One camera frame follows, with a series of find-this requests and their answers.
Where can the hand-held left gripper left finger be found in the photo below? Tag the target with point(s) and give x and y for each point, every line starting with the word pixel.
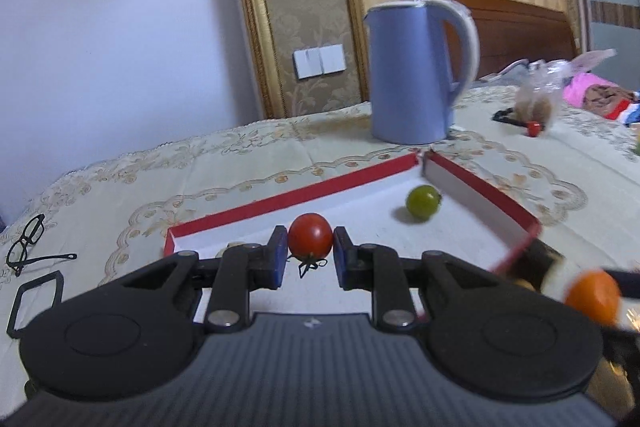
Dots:
pixel 280 259

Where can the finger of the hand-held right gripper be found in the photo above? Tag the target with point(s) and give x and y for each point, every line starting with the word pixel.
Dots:
pixel 625 341
pixel 627 282

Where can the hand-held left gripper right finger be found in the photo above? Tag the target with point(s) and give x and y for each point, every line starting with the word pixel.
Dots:
pixel 342 259

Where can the orange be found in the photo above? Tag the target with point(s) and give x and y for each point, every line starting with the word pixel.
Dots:
pixel 594 298

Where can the red tomato with stem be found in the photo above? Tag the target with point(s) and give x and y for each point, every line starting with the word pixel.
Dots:
pixel 310 235

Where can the red cardboard box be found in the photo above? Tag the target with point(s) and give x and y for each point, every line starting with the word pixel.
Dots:
pixel 350 202

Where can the green tomato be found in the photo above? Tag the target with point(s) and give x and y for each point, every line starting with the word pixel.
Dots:
pixel 423 202

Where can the small red cherry tomato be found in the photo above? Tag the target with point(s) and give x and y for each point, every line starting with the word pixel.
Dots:
pixel 534 128

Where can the blue electric kettle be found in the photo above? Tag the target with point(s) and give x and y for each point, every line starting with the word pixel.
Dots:
pixel 410 77

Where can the pink cloth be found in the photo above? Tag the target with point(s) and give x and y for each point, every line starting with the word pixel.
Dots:
pixel 582 88

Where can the flat black object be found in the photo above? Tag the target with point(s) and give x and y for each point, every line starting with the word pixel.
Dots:
pixel 507 115

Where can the clear plastic bag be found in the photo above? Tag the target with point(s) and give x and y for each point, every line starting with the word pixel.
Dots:
pixel 542 92

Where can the grey cloth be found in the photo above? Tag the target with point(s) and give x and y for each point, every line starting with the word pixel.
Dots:
pixel 507 72

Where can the black eyeglasses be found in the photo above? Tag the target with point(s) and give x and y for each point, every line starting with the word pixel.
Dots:
pixel 24 243

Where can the wooden headboard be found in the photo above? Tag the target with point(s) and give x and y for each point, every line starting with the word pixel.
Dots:
pixel 520 37

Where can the white wall switch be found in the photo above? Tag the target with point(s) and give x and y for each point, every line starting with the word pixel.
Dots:
pixel 319 61

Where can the gold wall moulding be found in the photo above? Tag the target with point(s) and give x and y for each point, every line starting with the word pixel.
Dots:
pixel 255 7

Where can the black rectangular frame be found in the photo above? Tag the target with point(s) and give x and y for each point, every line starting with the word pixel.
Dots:
pixel 17 302

